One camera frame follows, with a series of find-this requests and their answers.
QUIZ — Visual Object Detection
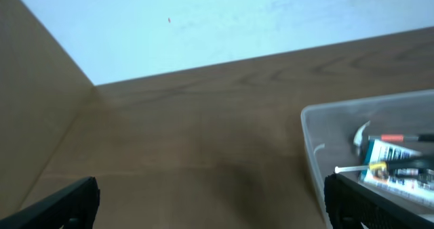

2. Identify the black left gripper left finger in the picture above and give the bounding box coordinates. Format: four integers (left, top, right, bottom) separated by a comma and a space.
1, 177, 100, 229

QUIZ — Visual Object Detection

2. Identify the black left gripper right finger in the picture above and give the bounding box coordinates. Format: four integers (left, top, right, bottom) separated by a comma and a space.
323, 173, 433, 229

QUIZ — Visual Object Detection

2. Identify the small black handled hammer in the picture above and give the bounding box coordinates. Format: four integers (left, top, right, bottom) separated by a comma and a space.
353, 121, 433, 157

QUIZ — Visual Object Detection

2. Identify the blue white product box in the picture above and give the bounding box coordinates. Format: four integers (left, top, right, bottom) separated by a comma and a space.
359, 140, 433, 207

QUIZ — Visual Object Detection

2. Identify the black yellow screwdriver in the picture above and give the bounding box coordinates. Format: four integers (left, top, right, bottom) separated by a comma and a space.
334, 155, 433, 173

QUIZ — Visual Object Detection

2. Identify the clear plastic container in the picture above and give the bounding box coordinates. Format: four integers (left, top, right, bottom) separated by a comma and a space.
301, 90, 433, 228

